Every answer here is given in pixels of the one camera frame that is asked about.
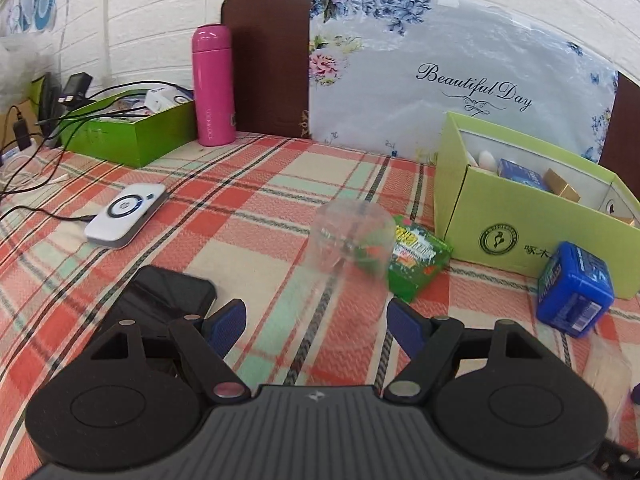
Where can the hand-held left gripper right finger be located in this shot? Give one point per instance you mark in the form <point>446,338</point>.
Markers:
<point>407,325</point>

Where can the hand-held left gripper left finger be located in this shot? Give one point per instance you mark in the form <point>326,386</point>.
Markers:
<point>225,325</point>

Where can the clear plastic cup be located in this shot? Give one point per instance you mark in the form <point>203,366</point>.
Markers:
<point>345,240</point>

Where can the light green cardboard box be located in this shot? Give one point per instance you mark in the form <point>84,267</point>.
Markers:
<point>500,220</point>

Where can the small green printed box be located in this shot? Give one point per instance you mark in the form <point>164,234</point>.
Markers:
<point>420,260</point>

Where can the black phone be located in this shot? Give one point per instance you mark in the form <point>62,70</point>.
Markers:
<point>165,290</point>

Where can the plaid tablecloth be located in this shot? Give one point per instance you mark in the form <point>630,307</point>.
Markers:
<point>250,200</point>

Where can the white blue flat device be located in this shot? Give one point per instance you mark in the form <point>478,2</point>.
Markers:
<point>125,215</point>

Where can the blue plastic container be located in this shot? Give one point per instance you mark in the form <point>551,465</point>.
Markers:
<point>570,295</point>

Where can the small white object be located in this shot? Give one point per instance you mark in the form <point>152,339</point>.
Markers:
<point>486,160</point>

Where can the blue medicine box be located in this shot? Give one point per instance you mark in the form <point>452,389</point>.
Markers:
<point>520,172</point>

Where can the clear plastic wrapper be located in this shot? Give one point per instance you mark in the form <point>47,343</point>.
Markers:
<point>610,360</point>

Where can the dark green open box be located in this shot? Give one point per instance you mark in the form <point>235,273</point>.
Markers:
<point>135,140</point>

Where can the floral printed sheet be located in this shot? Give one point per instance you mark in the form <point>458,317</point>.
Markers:
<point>400,110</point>

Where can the white packet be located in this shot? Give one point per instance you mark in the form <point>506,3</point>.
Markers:
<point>165,97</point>

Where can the pink thermos bottle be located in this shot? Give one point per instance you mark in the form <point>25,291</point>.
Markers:
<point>215,85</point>

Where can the brown wooden headboard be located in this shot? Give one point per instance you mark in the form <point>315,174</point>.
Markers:
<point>270,60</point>

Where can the black plug adapter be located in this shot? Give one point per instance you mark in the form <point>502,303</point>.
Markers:
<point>21,132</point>

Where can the black charger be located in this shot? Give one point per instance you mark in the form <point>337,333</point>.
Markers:
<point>75,87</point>

